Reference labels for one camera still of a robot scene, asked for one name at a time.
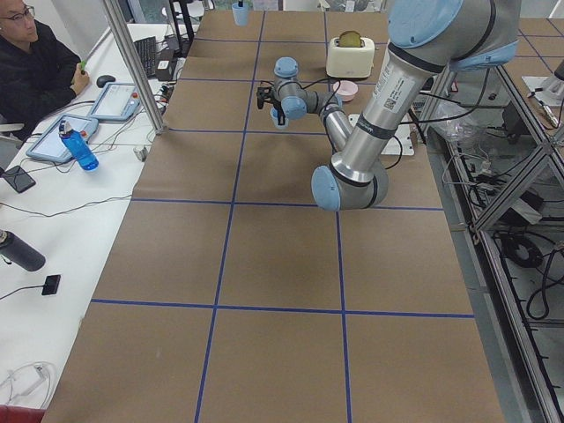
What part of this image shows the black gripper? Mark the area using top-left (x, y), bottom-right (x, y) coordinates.
top-left (237, 0), bottom-right (279, 115)

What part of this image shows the light blue cup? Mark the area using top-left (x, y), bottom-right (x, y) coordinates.
top-left (232, 0), bottom-right (249, 26)
top-left (270, 108), bottom-right (288, 130)

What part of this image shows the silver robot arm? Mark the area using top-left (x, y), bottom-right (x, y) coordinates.
top-left (256, 1), bottom-right (521, 212)

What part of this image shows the black keyboard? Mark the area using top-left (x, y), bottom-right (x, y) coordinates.
top-left (133, 36), bottom-right (157, 78)

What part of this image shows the bread slice in toaster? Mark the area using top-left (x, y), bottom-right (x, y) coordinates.
top-left (338, 30), bottom-right (363, 48)

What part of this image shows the cream toaster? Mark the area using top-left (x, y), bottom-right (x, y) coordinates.
top-left (325, 37), bottom-right (375, 79)

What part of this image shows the pink bowl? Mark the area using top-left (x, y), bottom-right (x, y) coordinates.
top-left (332, 80), bottom-right (359, 102)

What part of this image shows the far teach pendant tablet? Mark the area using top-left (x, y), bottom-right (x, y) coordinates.
top-left (88, 82), bottom-right (140, 122)

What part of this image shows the teach pendant tablet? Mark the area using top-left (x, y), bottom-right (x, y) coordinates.
top-left (26, 114), bottom-right (99, 164)
top-left (88, 82), bottom-right (140, 122)

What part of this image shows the black computer mouse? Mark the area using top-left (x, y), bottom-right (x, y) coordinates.
top-left (96, 75), bottom-right (115, 88)

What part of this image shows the seated person in black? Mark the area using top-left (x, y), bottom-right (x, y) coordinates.
top-left (1, 1), bottom-right (90, 141)

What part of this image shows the blue water bottle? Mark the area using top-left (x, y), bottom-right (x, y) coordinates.
top-left (58, 120), bottom-right (99, 171)

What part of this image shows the near teach pendant tablet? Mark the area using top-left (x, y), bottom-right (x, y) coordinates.
top-left (26, 114), bottom-right (99, 164)

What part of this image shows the clear plastic bag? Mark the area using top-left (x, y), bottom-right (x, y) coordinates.
top-left (433, 102), bottom-right (483, 149)

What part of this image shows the black smartphone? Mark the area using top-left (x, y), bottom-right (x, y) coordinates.
top-left (1, 166), bottom-right (36, 193)

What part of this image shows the black thermos bottle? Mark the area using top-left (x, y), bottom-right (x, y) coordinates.
top-left (1, 230), bottom-right (46, 271)

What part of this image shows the small black square puck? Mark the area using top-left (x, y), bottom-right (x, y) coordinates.
top-left (41, 274), bottom-right (61, 296)

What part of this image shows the white power adapter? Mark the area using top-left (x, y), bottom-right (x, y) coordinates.
top-left (1, 361), bottom-right (56, 409)

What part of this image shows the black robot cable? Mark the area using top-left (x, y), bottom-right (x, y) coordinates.
top-left (259, 78), bottom-right (404, 169)

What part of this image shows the aluminium frame post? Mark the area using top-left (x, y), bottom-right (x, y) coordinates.
top-left (101, 0), bottom-right (165, 135)

